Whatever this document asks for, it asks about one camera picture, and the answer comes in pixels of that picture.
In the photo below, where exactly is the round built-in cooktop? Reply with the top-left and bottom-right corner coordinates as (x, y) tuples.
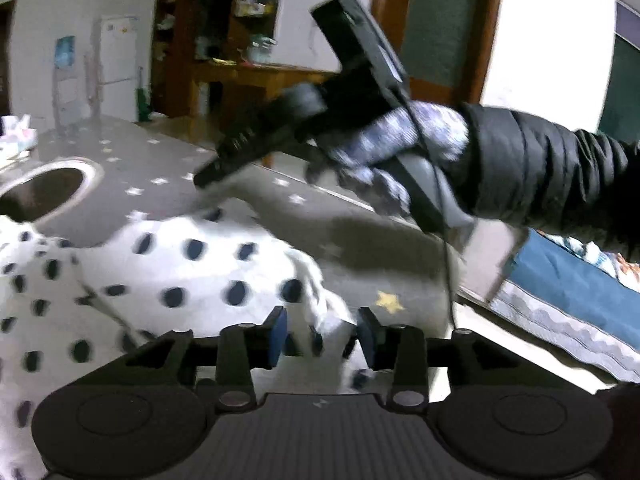
(0, 158), (103, 223)

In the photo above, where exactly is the dark wooden door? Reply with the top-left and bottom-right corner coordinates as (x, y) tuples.
(0, 0), (16, 116)

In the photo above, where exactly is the wooden side table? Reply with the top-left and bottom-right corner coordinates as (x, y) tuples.
(192, 60), (341, 171)

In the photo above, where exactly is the white refrigerator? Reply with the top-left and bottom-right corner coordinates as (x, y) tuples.
(97, 14), (140, 111)

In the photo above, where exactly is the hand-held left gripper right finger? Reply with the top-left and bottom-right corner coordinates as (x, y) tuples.
(357, 306), (568, 407)

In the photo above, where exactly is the person's right hand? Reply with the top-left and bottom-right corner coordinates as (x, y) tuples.
(305, 101), (471, 216)

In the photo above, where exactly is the white polka dot garment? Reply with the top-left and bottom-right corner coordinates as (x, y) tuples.
(0, 205), (381, 480)

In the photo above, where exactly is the white water dispenser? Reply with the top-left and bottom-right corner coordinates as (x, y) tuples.
(52, 67), (81, 126)

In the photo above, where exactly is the dark green wall board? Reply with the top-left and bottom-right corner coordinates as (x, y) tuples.
(597, 0), (640, 146)

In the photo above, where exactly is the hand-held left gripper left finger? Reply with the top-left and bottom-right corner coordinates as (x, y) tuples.
(75, 306), (288, 408)

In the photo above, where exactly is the wooden glass-pane door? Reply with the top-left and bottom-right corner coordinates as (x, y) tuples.
(372, 0), (506, 108)

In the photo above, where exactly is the glass jar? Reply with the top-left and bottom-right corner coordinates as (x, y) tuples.
(247, 35), (276, 66)

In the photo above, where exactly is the pink hanging cloth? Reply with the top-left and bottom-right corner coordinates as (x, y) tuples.
(82, 52), (101, 116)

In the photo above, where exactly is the green mop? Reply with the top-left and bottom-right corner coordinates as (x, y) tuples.
(134, 67), (152, 122)

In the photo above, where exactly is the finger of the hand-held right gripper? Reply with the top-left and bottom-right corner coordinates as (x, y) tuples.
(192, 145), (296, 189)
(215, 122), (301, 161)

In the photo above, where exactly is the blue water bottle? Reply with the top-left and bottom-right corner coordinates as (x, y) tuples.
(54, 36), (77, 68)

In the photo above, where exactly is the large wooden shelf cabinet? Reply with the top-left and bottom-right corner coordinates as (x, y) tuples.
(150, 0), (286, 126)

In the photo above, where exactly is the blue patterned bed blanket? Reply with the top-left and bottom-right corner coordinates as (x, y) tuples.
(487, 230), (640, 386)

